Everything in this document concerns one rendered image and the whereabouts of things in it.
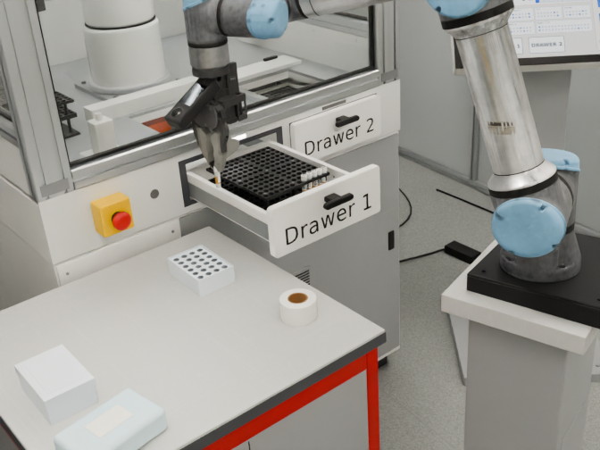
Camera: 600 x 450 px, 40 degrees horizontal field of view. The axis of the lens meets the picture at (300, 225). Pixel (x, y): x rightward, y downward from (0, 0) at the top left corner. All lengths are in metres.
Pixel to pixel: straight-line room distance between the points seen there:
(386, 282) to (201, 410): 1.18
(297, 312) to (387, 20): 0.92
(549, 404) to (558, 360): 0.11
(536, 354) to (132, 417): 0.77
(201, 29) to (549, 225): 0.70
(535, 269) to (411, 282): 1.53
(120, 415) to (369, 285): 1.22
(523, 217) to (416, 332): 1.47
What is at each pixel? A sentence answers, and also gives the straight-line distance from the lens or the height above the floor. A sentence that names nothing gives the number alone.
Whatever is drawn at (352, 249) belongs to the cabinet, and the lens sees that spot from 2.28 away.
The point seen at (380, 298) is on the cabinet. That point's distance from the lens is 2.45.
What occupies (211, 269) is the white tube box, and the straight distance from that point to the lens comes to 1.65.
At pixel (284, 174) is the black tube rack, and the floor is 0.90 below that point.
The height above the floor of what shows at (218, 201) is 0.87.
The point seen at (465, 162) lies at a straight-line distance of 3.80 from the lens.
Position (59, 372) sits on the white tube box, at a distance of 1.42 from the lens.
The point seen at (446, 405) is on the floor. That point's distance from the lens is 2.51.
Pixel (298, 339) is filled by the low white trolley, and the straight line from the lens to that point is 1.48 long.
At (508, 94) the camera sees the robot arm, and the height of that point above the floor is 1.19.
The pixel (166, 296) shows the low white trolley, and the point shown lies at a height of 0.76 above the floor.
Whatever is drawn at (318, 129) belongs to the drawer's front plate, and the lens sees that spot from 2.03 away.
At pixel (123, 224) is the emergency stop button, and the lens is 1.71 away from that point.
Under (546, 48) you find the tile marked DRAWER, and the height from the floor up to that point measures 1.00.
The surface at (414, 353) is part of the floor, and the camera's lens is 2.71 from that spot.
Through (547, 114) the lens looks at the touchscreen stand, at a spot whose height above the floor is 0.78.
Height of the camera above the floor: 1.63
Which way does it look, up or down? 28 degrees down
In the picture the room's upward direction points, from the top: 4 degrees counter-clockwise
